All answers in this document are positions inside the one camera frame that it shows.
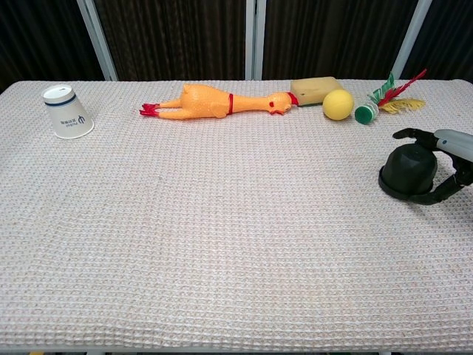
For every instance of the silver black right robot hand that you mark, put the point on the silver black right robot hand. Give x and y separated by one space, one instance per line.
454 144

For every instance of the black dice cup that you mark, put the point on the black dice cup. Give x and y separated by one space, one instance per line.
406 166

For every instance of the black round dice tray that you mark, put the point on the black round dice tray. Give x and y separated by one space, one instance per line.
391 191

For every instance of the white paper cup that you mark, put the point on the white paper cup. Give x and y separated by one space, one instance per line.
68 114

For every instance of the feather shuttlecock with green base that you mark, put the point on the feather shuttlecock with green base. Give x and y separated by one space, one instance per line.
366 114

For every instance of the dark ribbed partition panel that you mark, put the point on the dark ribbed partition panel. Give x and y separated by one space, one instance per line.
173 37
451 37
332 37
40 37

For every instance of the yellow ball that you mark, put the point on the yellow ball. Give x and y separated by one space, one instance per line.
338 105

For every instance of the yellow sponge block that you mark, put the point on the yellow sponge block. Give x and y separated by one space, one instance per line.
310 90

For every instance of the beige waffle weave tablecloth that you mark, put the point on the beige waffle weave tablecloth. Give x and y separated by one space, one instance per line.
221 229

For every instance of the yellow rubber chicken toy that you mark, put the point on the yellow rubber chicken toy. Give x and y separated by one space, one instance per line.
207 103

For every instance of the grey metal partition post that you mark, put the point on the grey metal partition post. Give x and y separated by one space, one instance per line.
98 40
410 38
255 38

